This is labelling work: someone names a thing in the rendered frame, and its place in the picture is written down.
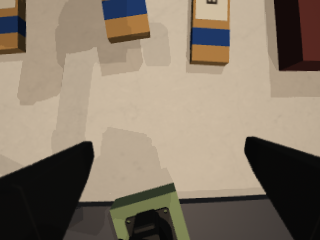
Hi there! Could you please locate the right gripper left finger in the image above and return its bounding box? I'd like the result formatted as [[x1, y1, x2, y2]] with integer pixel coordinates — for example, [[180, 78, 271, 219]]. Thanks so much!
[[0, 141, 94, 240]]

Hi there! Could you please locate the tan cardboard pack with blue bands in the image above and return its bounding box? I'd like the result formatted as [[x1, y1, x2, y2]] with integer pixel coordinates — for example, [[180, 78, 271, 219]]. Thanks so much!
[[0, 0, 26, 55]]

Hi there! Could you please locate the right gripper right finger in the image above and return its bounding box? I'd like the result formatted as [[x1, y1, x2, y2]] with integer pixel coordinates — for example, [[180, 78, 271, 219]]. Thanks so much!
[[244, 136, 320, 240]]

